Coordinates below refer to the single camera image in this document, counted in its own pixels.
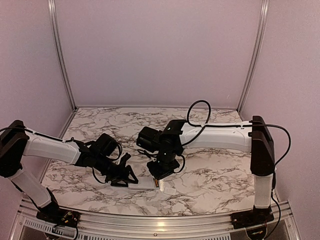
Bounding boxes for batteries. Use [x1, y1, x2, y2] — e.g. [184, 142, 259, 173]
[154, 179, 160, 188]

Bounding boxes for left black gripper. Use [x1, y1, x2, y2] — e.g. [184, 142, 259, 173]
[94, 153, 139, 187]

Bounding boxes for front aluminium rail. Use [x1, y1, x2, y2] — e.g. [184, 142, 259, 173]
[9, 199, 301, 240]

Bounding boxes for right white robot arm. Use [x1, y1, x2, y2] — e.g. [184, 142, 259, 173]
[136, 111, 292, 224]

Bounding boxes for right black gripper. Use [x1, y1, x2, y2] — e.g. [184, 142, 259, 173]
[146, 150, 180, 181]

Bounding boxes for white remote control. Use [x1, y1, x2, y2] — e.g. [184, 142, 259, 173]
[128, 176, 160, 190]

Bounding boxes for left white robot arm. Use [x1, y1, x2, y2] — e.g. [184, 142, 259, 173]
[0, 120, 139, 223]

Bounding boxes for aluminium frame post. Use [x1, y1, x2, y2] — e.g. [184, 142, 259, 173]
[236, 0, 270, 115]
[47, 0, 77, 112]

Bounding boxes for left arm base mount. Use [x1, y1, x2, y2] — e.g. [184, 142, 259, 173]
[36, 209, 81, 228]

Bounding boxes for white battery cover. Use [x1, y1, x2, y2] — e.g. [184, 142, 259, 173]
[163, 187, 177, 195]

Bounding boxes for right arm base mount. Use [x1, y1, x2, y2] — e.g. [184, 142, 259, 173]
[230, 207, 275, 229]

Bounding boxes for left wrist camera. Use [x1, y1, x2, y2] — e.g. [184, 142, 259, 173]
[118, 153, 131, 166]

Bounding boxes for left aluminium frame post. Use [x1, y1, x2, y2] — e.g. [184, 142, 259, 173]
[47, 0, 77, 112]

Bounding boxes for right aluminium frame post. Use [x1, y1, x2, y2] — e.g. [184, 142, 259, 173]
[236, 0, 270, 115]

